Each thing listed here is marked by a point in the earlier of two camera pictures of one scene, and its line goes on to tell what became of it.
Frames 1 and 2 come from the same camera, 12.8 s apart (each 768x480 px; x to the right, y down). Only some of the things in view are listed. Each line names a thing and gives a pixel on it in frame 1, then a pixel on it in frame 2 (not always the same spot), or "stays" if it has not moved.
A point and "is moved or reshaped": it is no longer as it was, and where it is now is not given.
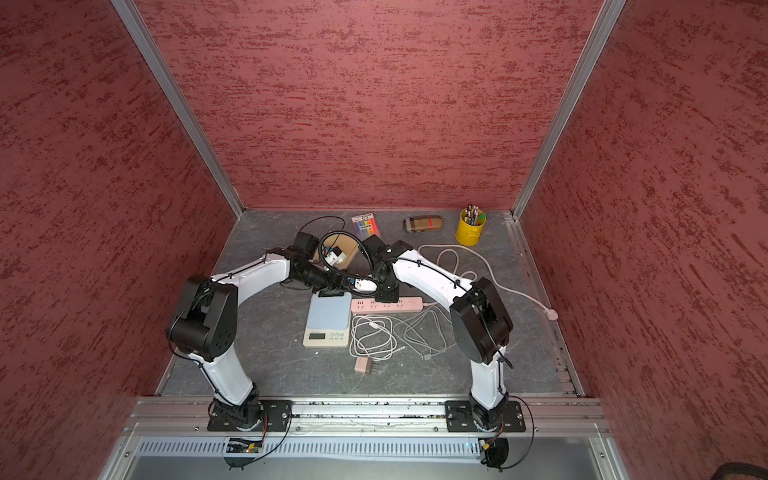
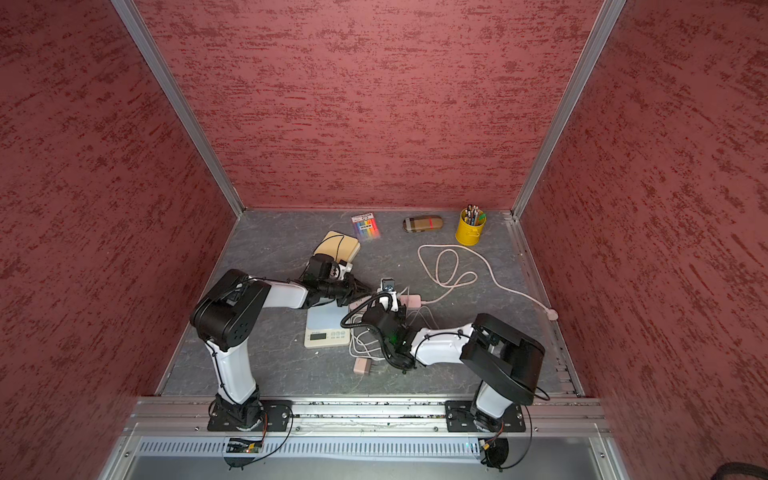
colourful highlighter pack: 365,226 stays
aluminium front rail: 560,416 stays
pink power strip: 371,305 stays
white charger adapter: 367,286 is moved or reshaped
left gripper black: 335,286 -> 352,290
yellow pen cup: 471,222 stays
